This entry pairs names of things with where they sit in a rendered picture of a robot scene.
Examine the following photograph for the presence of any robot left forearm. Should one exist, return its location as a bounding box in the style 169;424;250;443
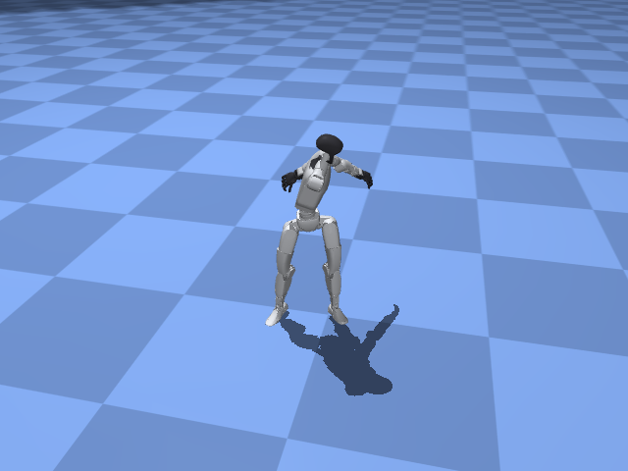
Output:
341;159;363;178

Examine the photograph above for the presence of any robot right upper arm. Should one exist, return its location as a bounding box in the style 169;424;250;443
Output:
307;152;330;191

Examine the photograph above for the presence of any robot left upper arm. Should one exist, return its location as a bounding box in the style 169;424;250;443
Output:
331;155;347;173

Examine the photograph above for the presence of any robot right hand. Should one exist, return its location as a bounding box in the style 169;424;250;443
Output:
282;169;303;192

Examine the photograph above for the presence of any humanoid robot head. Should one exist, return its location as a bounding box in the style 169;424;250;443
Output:
309;134;343;170

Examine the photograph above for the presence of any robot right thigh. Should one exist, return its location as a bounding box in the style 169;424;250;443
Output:
277;219;299;280

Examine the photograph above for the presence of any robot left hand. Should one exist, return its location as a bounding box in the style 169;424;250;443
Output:
356;170;373;188

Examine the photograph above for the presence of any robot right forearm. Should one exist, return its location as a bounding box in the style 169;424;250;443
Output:
296;150;324;176

